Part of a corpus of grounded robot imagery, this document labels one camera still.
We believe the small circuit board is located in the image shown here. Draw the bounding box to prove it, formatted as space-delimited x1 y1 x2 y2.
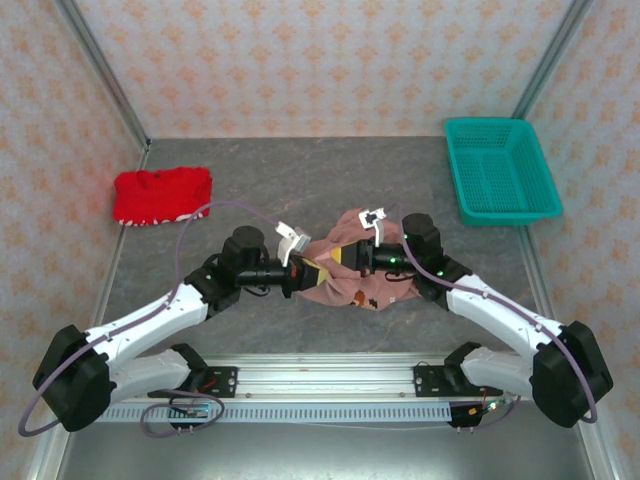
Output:
169 402 211 419
467 398 507 417

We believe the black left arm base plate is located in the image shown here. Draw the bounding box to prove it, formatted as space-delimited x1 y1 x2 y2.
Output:
147 365 239 400

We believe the slotted grey cable duct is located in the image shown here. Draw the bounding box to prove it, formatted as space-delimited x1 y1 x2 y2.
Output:
74 403 454 424

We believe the pink t-shirt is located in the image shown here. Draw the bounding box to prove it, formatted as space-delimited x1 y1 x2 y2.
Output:
298 207 426 314

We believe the red t-shirt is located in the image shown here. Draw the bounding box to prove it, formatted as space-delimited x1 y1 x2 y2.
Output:
112 167 214 227

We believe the teal plastic basket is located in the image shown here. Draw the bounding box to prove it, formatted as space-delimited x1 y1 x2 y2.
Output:
444 117 565 227

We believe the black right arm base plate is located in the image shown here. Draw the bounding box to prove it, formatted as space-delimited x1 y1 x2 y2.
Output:
413 364 504 400

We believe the aluminium mounting rail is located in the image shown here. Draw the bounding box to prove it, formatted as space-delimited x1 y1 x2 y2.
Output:
52 352 600 404

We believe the aluminium frame post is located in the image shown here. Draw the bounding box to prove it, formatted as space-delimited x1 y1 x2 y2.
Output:
499 0 596 151
52 0 151 151

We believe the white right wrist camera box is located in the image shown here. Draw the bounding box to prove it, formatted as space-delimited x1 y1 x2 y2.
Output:
358 207 387 249

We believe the grey metal lower panel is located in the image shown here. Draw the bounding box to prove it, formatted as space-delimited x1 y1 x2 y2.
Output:
54 422 599 480

